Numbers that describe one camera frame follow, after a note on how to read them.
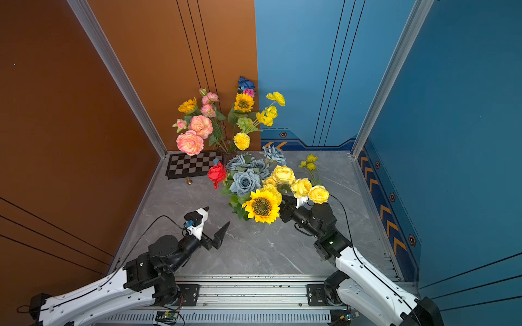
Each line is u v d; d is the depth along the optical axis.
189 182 1.05
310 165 1.12
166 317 0.71
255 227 0.89
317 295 0.72
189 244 0.58
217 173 0.62
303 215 0.63
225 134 0.77
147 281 0.51
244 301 0.73
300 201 0.63
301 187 0.58
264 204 0.53
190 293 0.74
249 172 0.63
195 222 0.54
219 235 0.60
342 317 0.69
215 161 1.05
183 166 1.09
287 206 0.61
